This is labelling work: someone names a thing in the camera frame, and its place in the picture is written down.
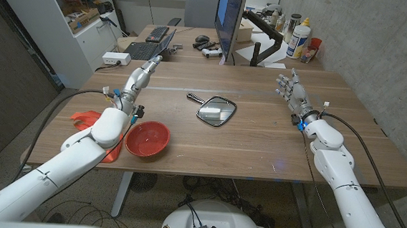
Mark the grey office chair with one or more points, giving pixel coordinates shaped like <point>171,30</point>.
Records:
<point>202,6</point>

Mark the dark laptop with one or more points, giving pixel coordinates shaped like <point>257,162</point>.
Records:
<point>145,49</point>

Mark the computer monitor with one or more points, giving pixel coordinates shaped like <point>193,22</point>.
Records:
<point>228,18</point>

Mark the white game controller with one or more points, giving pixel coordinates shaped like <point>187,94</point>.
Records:
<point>211,52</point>

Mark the white wipes canister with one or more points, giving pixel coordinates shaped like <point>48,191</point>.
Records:
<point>297,41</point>

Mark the beige box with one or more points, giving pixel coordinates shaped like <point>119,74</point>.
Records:
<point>246,31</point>

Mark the red cup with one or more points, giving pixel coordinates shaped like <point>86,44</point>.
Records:
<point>316,43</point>

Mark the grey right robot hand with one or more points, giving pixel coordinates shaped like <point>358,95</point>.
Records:
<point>296,95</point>

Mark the black computer mouse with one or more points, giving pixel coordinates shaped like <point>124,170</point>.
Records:
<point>202,38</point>

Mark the white shelf cabinet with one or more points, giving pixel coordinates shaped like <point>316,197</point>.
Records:
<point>50,46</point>

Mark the black remote control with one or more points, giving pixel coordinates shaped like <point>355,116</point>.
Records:
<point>204,45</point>

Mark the black-lidded jar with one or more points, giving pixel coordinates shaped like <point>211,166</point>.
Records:
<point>291,26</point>

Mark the white paper sheets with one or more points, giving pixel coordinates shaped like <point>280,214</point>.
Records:
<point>262,46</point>

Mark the cardboard box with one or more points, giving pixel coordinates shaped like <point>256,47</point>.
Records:
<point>82,19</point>

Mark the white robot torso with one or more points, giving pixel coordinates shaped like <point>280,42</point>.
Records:
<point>214,219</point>

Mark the drinking glass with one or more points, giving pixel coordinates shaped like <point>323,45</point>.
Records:
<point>308,53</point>

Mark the orange ribbon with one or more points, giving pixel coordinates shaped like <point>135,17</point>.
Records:
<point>84,120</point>

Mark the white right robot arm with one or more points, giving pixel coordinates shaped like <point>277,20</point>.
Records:
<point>339,174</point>

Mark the red bowl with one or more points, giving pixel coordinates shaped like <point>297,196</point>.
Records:
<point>147,140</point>

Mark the black keyboard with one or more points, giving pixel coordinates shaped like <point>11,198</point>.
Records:
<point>157,34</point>

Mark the white power strip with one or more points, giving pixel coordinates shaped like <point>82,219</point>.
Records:
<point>115,58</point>

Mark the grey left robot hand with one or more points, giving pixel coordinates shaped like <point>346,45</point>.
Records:
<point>137,80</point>

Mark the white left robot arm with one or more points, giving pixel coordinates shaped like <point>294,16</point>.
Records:
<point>78,155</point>

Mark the black-framed hand mirror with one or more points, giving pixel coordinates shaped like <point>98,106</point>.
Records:
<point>216,111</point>

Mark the black round grille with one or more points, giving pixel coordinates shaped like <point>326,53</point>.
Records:
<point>143,182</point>

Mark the white table leg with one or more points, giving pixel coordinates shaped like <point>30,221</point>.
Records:
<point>301,207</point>
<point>121,194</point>

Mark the yellow-capped bottle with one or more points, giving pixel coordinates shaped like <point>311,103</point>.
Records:
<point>305,22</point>

